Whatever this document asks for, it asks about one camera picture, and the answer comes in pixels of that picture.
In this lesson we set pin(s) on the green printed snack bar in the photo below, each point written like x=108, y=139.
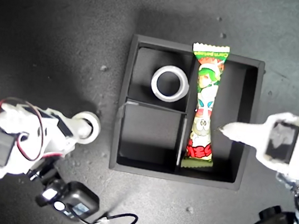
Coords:
x=206, y=98

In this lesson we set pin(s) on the large white tape roll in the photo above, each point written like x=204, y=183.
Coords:
x=154, y=88

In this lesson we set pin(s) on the black tray with wells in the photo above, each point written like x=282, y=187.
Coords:
x=149, y=134

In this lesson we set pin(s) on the small white tape roll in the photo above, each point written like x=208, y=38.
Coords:
x=95, y=122

